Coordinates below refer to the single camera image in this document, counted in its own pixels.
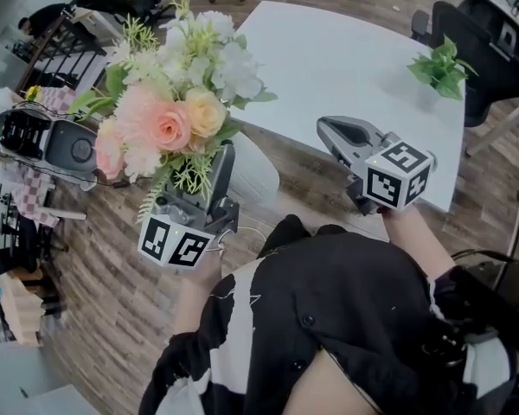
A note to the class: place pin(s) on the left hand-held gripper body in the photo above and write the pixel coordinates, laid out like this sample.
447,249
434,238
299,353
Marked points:
186,249

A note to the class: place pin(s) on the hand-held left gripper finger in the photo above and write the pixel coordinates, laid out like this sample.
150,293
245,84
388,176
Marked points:
222,175

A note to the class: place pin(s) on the person's right forearm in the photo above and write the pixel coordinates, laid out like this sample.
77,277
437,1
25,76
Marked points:
415,240

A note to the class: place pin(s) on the pink checkered cloth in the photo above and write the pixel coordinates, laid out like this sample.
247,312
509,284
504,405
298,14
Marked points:
30,193

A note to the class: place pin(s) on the black metal rack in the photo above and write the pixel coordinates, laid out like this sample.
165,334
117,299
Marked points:
65,54

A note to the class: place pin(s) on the black shoulder bag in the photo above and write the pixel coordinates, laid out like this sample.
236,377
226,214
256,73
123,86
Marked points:
488,301

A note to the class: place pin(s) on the person's bare leg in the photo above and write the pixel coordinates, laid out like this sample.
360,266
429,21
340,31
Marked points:
328,387

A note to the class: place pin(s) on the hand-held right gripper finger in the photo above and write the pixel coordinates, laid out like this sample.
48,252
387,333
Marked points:
350,120
337,147

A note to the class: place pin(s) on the light wooden box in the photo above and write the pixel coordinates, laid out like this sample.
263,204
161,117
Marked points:
19,309

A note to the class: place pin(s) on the small yellow flower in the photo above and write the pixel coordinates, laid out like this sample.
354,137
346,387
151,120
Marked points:
33,93

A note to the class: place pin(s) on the white cabinet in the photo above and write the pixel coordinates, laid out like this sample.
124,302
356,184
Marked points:
30,383

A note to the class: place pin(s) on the small green potted plant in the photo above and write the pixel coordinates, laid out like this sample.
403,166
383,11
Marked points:
441,69

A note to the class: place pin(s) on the white ribbed vase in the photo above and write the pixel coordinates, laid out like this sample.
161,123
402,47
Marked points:
255,171

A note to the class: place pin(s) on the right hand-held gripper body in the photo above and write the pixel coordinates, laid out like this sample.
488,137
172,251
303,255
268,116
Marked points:
389,184

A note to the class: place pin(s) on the white table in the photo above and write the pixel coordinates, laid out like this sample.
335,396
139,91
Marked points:
328,67

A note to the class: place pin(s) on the pink and white flowers bouquet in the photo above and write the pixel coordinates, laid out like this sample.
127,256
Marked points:
168,128

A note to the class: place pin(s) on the person's black and white jacket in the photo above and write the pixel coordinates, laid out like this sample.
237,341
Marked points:
337,301

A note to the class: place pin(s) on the black office chair with headrest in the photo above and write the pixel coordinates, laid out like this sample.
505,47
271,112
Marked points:
484,37

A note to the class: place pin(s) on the person's left forearm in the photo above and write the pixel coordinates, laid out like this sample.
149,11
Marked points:
199,292

